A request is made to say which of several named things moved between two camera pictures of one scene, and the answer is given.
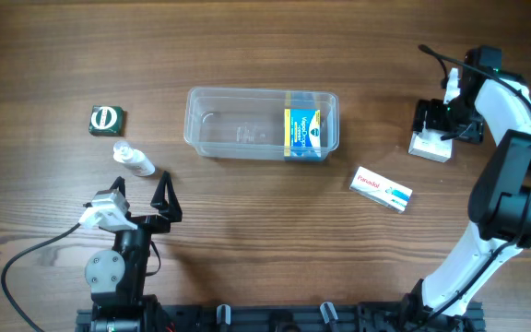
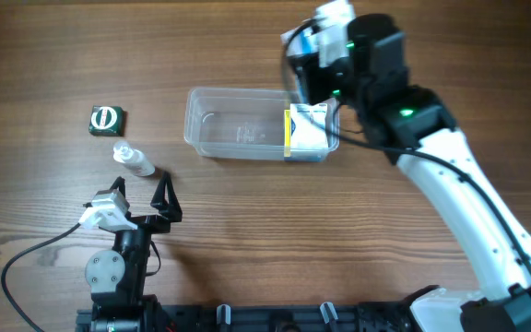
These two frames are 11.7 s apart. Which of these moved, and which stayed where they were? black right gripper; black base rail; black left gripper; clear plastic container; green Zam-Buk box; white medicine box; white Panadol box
Moved: black right gripper; white Panadol box; white medicine box
Stayed: clear plastic container; black base rail; black left gripper; green Zam-Buk box
